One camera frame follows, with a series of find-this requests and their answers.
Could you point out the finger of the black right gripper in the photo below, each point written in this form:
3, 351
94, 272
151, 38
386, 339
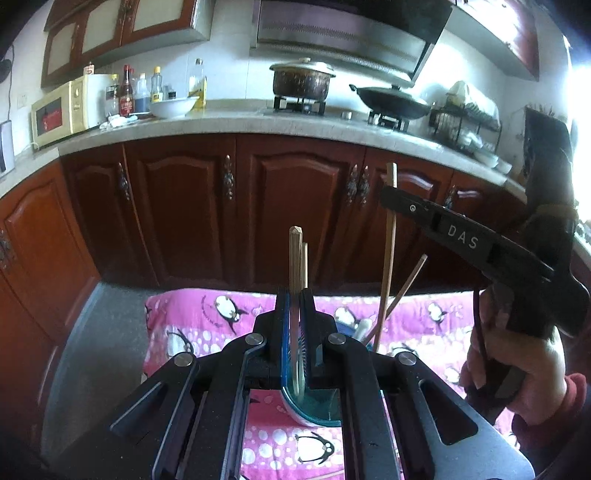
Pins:
438, 226

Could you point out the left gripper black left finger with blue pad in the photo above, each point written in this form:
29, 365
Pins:
272, 341

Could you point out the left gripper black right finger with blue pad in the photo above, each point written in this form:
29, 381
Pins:
382, 435

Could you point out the dark brown chopstick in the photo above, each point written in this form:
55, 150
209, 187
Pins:
391, 226

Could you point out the light wooden chopstick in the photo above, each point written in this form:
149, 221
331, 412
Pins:
296, 243

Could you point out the wooden lower kitchen cabinets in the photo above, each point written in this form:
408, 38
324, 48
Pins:
196, 211

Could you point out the right hand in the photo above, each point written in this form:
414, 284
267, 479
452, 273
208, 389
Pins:
542, 360

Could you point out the white teal-rimmed utensil holder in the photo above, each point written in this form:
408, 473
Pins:
316, 407

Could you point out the brown chopstick in holder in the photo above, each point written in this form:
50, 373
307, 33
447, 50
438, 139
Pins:
397, 295

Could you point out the pink penguin cloth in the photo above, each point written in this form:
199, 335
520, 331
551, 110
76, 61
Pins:
435, 327

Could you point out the black dish rack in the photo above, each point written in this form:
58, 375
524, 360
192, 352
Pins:
465, 129

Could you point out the black wok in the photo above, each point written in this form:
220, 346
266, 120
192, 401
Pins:
392, 102

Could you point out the light chopstick in holder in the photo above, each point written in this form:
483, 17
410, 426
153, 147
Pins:
304, 265

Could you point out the gas stove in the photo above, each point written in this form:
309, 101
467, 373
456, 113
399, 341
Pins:
315, 109

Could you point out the range hood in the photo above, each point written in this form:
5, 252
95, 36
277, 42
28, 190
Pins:
391, 40

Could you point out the cooking pot with lid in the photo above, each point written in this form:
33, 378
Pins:
303, 79

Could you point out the white bowl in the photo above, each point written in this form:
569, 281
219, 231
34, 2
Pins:
168, 109

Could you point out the yellow oil bottle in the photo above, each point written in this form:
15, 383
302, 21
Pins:
197, 82

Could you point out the dark sauce bottle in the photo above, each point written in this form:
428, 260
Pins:
125, 93

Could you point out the cream microwave oven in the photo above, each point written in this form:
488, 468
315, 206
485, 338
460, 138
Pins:
72, 108

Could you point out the upper wall cabinets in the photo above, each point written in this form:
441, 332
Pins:
100, 32

